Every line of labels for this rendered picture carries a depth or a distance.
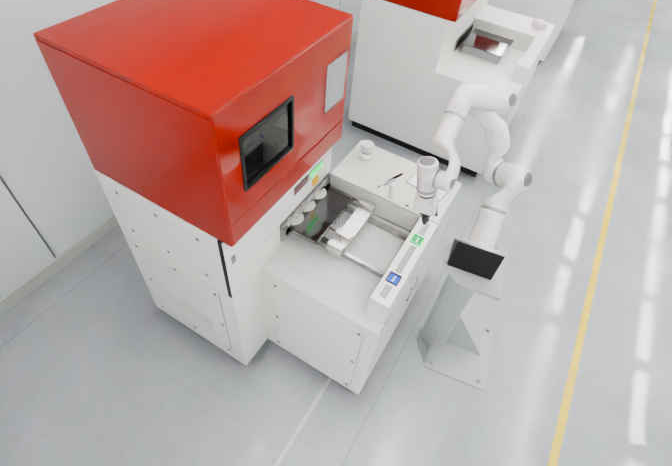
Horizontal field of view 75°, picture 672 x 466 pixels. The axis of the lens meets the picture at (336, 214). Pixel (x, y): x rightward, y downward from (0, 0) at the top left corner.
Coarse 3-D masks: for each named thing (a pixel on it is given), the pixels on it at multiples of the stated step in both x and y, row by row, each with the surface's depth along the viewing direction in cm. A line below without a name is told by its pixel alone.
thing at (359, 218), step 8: (360, 208) 227; (352, 216) 223; (360, 216) 224; (368, 216) 224; (344, 224) 219; (352, 224) 220; (360, 224) 220; (352, 232) 216; (336, 240) 212; (344, 240) 212; (352, 240) 215; (328, 248) 208; (336, 256) 209
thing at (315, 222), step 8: (328, 192) 231; (336, 192) 231; (320, 200) 226; (328, 200) 227; (336, 200) 227; (344, 200) 228; (320, 208) 223; (328, 208) 223; (336, 208) 223; (304, 216) 218; (312, 216) 218; (320, 216) 219; (328, 216) 219; (336, 216) 220; (304, 224) 215; (312, 224) 215; (320, 224) 215; (328, 224) 216; (304, 232) 211; (312, 232) 212; (320, 232) 212
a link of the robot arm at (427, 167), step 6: (426, 156) 175; (420, 162) 173; (426, 162) 172; (432, 162) 172; (438, 162) 172; (420, 168) 172; (426, 168) 170; (432, 168) 170; (438, 168) 173; (420, 174) 174; (426, 174) 172; (432, 174) 172; (420, 180) 176; (426, 180) 174; (432, 180) 172; (420, 186) 178; (426, 186) 176; (432, 186) 174; (426, 192) 178
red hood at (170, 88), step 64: (128, 0) 160; (192, 0) 164; (256, 0) 168; (64, 64) 141; (128, 64) 132; (192, 64) 134; (256, 64) 137; (320, 64) 160; (128, 128) 146; (192, 128) 126; (256, 128) 140; (320, 128) 184; (192, 192) 151; (256, 192) 159
